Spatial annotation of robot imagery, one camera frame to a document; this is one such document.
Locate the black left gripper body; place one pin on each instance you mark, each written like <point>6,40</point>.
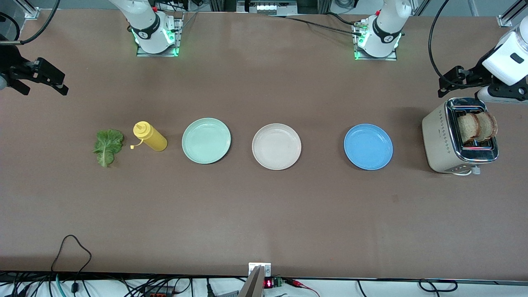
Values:
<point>474,75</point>

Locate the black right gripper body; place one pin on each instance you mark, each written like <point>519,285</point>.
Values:
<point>9,62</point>

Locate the brown bread slice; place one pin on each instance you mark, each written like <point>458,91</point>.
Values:
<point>468,128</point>
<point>490,126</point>

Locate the green lettuce leaf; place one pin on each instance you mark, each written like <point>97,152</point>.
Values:
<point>108,144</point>

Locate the yellow mustard squeeze bottle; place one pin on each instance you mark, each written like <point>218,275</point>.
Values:
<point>154,140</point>

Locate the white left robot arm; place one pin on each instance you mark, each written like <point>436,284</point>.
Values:
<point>387,24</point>

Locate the blue plate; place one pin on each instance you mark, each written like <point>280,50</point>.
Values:
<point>368,147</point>

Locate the light green plate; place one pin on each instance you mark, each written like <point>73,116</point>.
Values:
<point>206,141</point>

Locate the beige plate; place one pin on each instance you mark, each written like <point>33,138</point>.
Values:
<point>276,147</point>

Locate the beige chrome toaster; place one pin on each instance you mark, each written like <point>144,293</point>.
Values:
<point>437,140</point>

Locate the grey equipment box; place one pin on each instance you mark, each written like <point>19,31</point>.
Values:
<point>266,7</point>

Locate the red LED display module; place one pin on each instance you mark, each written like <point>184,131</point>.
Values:
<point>269,283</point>

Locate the aluminium frame bracket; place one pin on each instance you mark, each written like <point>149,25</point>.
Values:
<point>31,10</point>
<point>502,20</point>

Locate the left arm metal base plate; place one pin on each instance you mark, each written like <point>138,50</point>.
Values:
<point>375,59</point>

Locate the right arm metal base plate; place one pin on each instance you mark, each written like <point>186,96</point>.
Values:
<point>156,55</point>

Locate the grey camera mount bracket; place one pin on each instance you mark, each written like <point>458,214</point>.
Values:
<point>255,284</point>

